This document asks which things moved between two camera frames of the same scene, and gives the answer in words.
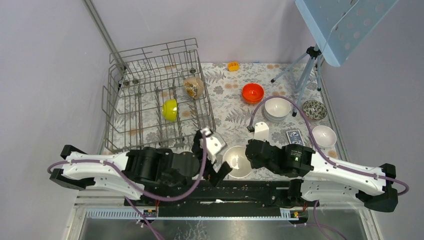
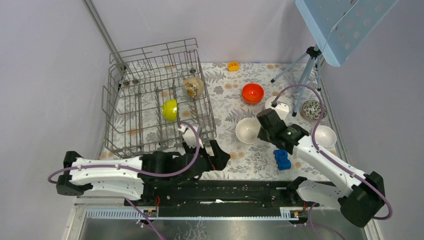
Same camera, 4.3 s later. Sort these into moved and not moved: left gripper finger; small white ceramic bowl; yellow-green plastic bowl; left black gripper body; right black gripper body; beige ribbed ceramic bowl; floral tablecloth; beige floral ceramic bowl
Moved: right black gripper body; beige ribbed ceramic bowl; left gripper finger
Not moved: floral tablecloth; left black gripper body; beige floral ceramic bowl; small white ceramic bowl; yellow-green plastic bowl
